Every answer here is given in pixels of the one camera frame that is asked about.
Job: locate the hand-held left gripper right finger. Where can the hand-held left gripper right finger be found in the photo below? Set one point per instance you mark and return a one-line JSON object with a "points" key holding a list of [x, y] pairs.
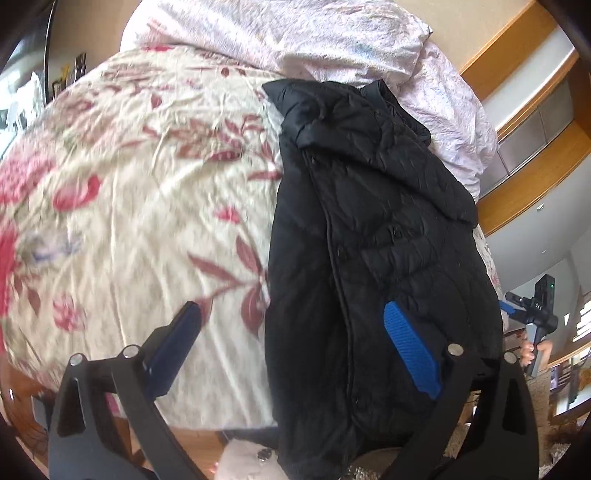
{"points": [[411, 348]]}

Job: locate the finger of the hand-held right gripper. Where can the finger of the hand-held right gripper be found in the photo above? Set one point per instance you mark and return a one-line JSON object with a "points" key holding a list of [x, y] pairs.
{"points": [[507, 308]]}

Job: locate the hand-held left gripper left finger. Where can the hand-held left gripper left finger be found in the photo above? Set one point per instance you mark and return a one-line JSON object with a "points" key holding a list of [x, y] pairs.
{"points": [[171, 341]]}

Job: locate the black puffer jacket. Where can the black puffer jacket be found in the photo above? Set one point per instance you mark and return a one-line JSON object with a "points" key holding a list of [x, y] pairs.
{"points": [[369, 286]]}

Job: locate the person's right hand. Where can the person's right hand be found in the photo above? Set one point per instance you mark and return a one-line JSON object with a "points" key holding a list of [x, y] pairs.
{"points": [[535, 353]]}

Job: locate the window with blinds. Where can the window with blinds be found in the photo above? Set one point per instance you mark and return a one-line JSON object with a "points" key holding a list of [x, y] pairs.
{"points": [[582, 318]]}

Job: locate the wooden bookshelf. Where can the wooden bookshelf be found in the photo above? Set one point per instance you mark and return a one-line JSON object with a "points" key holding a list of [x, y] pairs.
{"points": [[570, 374]]}

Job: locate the floral bedspread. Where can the floral bedspread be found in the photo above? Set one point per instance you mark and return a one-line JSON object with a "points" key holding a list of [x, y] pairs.
{"points": [[138, 221]]}

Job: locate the wooden headboard shelf unit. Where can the wooden headboard shelf unit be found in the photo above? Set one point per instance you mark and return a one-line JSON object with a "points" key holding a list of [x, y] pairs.
{"points": [[540, 115]]}

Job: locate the dark shelf with items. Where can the dark shelf with items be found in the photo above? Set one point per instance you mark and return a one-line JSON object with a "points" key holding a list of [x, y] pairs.
{"points": [[32, 101]]}

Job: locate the pale pink floral pillows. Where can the pale pink floral pillows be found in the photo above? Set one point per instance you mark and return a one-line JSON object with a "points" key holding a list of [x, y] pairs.
{"points": [[351, 50]]}

